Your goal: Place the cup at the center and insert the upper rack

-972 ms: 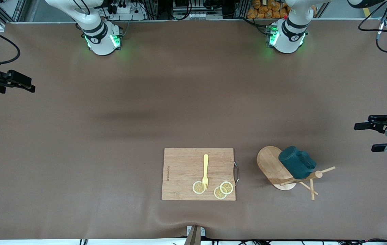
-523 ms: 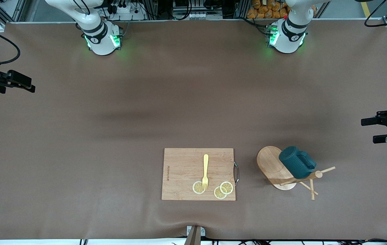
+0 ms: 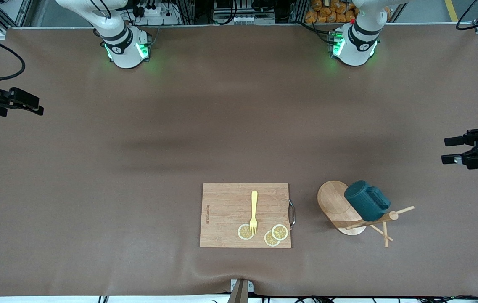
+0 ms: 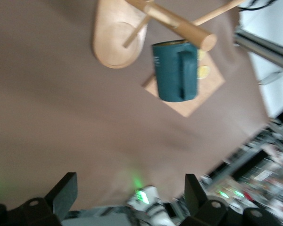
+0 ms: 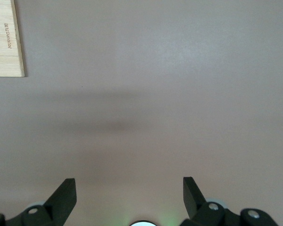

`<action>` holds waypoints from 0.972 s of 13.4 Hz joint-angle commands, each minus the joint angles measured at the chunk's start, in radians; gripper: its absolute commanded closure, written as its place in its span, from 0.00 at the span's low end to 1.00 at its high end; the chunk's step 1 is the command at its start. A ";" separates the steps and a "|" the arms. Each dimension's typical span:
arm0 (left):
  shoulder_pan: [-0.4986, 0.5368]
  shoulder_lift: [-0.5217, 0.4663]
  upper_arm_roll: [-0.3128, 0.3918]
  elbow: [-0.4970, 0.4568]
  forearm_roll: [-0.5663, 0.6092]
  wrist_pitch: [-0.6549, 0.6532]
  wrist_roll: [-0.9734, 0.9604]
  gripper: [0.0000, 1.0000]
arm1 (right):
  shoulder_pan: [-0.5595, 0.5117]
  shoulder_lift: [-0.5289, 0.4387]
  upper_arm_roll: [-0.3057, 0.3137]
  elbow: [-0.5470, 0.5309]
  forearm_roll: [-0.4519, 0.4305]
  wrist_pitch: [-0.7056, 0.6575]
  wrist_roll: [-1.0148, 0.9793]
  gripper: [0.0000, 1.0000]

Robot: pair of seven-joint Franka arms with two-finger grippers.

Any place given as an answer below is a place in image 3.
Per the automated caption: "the teal cup with yellow inside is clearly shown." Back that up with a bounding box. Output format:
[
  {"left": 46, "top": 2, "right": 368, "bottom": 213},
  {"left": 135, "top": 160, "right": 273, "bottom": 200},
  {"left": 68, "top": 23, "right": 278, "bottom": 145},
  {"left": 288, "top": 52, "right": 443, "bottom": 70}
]
[{"left": 344, "top": 180, "right": 391, "bottom": 221}]

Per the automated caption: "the wooden cup rack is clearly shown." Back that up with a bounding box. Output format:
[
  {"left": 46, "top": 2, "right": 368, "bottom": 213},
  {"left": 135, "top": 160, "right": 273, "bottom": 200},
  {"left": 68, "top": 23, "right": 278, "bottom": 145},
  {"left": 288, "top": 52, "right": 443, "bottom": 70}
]
[{"left": 317, "top": 180, "right": 415, "bottom": 248}]

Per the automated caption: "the white power strip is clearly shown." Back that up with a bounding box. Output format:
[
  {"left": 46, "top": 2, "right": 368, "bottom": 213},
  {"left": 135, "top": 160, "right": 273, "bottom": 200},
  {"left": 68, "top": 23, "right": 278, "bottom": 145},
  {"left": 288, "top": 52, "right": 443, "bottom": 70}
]
[{"left": 136, "top": 0, "right": 180, "bottom": 26}]

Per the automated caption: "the orange snack bag pile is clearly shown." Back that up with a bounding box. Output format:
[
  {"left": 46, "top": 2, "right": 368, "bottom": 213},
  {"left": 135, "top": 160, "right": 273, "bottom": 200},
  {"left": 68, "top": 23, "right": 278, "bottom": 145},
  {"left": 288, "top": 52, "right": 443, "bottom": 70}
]
[{"left": 305, "top": 0, "right": 359, "bottom": 24}]

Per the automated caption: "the yellow fork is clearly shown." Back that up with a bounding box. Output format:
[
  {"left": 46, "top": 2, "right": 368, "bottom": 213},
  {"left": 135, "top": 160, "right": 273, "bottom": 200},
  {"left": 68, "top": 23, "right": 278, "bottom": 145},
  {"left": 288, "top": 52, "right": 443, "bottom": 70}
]
[{"left": 249, "top": 191, "right": 259, "bottom": 235}]

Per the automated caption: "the brown table mat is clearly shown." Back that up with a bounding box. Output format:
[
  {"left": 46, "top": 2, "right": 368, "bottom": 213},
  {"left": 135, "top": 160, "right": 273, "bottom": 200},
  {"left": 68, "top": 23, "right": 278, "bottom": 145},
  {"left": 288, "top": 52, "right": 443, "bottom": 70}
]
[{"left": 0, "top": 22, "right": 478, "bottom": 297}]

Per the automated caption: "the wooden cutting board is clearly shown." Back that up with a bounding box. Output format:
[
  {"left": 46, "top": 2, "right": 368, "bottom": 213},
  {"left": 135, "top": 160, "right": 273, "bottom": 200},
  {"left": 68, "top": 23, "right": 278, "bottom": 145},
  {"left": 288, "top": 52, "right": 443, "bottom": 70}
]
[{"left": 200, "top": 183, "right": 296, "bottom": 249}]

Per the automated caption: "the white socket strip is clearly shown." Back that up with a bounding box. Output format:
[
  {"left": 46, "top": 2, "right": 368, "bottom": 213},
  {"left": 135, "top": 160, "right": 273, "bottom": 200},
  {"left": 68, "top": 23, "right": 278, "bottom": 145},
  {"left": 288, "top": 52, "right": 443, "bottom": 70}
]
[{"left": 213, "top": 15, "right": 276, "bottom": 25}]

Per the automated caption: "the metal mount bracket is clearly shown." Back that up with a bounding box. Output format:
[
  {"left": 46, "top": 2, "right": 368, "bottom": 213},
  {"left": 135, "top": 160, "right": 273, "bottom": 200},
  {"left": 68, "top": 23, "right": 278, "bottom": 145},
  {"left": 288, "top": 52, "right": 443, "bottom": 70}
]
[{"left": 227, "top": 279, "right": 255, "bottom": 303}]

